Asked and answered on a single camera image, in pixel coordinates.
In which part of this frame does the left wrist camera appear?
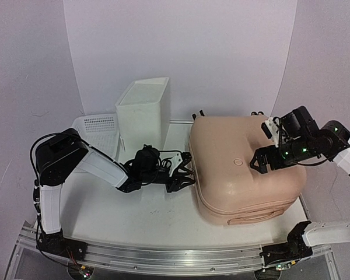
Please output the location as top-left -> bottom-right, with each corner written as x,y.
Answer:
169,152 -> 191,177

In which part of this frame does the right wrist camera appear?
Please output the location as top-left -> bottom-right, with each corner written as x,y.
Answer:
261,117 -> 284,148

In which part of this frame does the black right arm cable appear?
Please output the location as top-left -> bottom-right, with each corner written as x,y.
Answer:
291,151 -> 345,167

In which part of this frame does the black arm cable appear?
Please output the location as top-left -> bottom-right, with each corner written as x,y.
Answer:
291,151 -> 345,167
29,132 -> 181,187

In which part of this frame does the white perforated plastic basket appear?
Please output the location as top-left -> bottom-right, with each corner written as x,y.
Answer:
72,113 -> 122,171

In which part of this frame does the aluminium front rail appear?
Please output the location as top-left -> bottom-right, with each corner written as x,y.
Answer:
6,226 -> 333,279

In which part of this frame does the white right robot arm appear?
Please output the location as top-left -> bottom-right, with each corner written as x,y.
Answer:
250,106 -> 350,271

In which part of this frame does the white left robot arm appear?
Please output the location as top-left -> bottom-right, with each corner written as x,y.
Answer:
30,128 -> 195,262

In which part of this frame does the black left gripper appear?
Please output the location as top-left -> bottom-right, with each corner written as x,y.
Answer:
142,167 -> 195,193

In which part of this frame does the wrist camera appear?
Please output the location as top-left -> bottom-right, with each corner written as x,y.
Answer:
261,117 -> 284,148
169,152 -> 191,177

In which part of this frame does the beige hard-shell suitcase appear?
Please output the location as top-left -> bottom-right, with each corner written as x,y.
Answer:
188,115 -> 306,226

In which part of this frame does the white tall plastic bin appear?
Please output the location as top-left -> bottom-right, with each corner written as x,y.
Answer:
115,77 -> 171,153

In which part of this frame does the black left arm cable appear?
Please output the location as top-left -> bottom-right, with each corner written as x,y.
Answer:
29,132 -> 181,187

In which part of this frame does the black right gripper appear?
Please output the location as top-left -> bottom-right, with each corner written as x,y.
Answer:
250,136 -> 314,175

